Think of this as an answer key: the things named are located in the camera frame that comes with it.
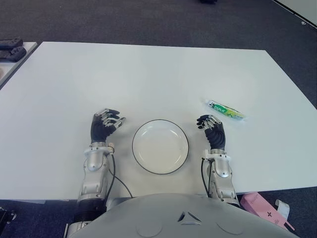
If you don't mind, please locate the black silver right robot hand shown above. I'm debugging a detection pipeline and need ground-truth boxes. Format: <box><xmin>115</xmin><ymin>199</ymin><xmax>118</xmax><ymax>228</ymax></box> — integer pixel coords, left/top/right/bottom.
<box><xmin>196</xmin><ymin>114</ymin><xmax>227</xmax><ymax>151</ymax></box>

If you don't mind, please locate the grey robot torso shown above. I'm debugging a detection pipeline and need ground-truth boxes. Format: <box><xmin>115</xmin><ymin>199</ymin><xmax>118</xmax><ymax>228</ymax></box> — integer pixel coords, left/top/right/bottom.
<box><xmin>63</xmin><ymin>193</ymin><xmax>302</xmax><ymax>238</ymax></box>

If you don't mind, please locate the white table panel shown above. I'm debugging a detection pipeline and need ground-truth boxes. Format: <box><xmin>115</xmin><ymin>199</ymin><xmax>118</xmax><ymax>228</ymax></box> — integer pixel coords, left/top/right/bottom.
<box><xmin>272</xmin><ymin>0</ymin><xmax>317</xmax><ymax>32</ymax></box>

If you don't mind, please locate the white plate with black rim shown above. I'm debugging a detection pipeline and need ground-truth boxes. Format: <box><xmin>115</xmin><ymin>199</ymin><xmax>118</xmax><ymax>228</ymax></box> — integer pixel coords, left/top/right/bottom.
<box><xmin>131</xmin><ymin>119</ymin><xmax>190</xmax><ymax>175</ymax></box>

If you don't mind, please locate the black device on floor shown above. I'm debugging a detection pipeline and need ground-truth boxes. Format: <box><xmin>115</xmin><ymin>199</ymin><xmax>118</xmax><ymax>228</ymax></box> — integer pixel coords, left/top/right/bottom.
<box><xmin>0</xmin><ymin>204</ymin><xmax>17</xmax><ymax>225</ymax></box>

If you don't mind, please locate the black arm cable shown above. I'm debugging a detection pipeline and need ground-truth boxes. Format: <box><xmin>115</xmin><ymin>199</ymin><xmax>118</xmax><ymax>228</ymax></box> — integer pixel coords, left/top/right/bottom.
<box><xmin>201</xmin><ymin>157</ymin><xmax>211</xmax><ymax>198</ymax></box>
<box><xmin>105</xmin><ymin>153</ymin><xmax>134</xmax><ymax>199</ymax></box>

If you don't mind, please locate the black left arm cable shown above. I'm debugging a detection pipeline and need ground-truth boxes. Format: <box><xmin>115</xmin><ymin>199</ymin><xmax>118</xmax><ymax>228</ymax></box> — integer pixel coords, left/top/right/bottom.
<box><xmin>105</xmin><ymin>153</ymin><xmax>134</xmax><ymax>199</ymax></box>

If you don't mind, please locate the white paper tag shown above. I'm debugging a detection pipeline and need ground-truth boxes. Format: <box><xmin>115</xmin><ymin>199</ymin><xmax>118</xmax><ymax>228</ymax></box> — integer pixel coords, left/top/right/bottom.
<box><xmin>275</xmin><ymin>199</ymin><xmax>290</xmax><ymax>220</ymax></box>

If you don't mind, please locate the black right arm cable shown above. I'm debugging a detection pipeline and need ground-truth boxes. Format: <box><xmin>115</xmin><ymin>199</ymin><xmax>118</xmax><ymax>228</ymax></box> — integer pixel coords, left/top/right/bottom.
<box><xmin>201</xmin><ymin>157</ymin><xmax>211</xmax><ymax>198</ymax></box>

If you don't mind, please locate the large black game controller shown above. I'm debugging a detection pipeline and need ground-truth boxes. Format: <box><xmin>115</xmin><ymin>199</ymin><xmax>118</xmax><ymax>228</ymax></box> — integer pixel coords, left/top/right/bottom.
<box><xmin>0</xmin><ymin>47</ymin><xmax>27</xmax><ymax>62</ymax></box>

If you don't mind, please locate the small black game controller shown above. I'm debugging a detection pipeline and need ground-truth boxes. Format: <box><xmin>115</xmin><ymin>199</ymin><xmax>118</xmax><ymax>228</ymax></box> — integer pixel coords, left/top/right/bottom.
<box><xmin>0</xmin><ymin>37</ymin><xmax>24</xmax><ymax>49</ymax></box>

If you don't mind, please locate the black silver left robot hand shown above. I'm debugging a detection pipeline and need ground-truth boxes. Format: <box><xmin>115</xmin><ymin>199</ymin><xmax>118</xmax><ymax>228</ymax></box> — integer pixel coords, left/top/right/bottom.
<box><xmin>90</xmin><ymin>108</ymin><xmax>127</xmax><ymax>144</ymax></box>

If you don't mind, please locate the white side table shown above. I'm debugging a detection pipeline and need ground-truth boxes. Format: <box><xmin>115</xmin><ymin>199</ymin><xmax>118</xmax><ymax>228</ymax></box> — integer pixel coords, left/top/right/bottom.
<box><xmin>0</xmin><ymin>41</ymin><xmax>39</xmax><ymax>90</ymax></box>

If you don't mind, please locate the green white toothpaste tube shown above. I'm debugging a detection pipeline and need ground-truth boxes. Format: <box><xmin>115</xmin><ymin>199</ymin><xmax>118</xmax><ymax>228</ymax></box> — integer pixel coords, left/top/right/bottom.
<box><xmin>204</xmin><ymin>98</ymin><xmax>248</xmax><ymax>121</ymax></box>

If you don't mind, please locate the pink cardboard box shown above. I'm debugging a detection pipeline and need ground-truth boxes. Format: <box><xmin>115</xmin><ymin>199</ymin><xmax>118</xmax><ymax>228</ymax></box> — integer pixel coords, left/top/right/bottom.
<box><xmin>240</xmin><ymin>192</ymin><xmax>295</xmax><ymax>230</ymax></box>

